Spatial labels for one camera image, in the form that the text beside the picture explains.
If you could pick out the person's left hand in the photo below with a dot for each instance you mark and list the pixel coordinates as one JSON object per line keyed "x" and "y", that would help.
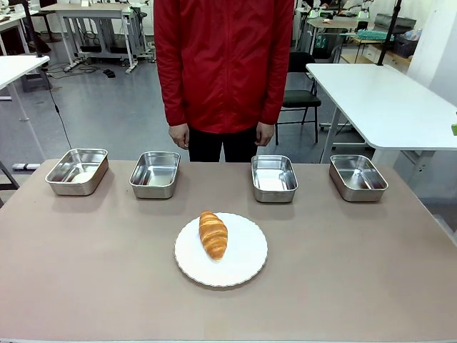
{"x": 265, "y": 134}

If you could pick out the person's right hand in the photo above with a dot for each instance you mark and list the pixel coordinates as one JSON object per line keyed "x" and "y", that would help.
{"x": 178, "y": 135}

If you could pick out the person's right forearm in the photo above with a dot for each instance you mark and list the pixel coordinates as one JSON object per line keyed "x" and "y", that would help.
{"x": 175, "y": 100}

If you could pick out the person's left forearm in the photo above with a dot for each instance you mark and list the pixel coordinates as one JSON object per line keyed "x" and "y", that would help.
{"x": 273, "y": 100}

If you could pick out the rectangular stainless steel container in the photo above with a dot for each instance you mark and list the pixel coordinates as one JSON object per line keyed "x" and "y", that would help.
{"x": 153, "y": 192}
{"x": 273, "y": 196}
{"x": 73, "y": 189}
{"x": 357, "y": 195}

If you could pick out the black trousers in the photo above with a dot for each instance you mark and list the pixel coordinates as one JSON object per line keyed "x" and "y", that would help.
{"x": 207, "y": 146}

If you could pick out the black folding chair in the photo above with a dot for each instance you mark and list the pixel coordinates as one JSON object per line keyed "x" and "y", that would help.
{"x": 301, "y": 98}

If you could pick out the person in red jacket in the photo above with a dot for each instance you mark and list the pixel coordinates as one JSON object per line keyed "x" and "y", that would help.
{"x": 225, "y": 71}

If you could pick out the black floor object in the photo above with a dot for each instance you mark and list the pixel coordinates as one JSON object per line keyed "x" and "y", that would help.
{"x": 109, "y": 73}

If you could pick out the golden brown croissant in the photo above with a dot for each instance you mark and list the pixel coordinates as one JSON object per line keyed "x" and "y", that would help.
{"x": 213, "y": 234}

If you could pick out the large white table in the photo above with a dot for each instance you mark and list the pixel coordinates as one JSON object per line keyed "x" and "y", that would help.
{"x": 385, "y": 103}

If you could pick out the white power strip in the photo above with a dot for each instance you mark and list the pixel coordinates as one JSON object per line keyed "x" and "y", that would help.
{"x": 72, "y": 65}

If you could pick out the wooden top desk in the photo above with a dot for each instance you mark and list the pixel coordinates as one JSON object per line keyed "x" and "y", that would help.
{"x": 332, "y": 23}

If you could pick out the white scalloped plate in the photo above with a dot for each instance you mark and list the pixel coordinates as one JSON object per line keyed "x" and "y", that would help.
{"x": 237, "y": 261}

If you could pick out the teal plastic basket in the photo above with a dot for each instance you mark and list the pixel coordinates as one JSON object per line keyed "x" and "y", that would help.
{"x": 371, "y": 34}

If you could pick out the grey metal workbench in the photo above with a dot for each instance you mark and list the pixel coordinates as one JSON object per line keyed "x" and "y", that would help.
{"x": 89, "y": 7}

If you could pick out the black stand pole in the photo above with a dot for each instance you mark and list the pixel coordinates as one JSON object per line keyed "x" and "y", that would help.
{"x": 31, "y": 32}
{"x": 389, "y": 35}

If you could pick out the black plastic crate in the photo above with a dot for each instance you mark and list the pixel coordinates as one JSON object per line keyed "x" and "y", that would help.
{"x": 405, "y": 45}

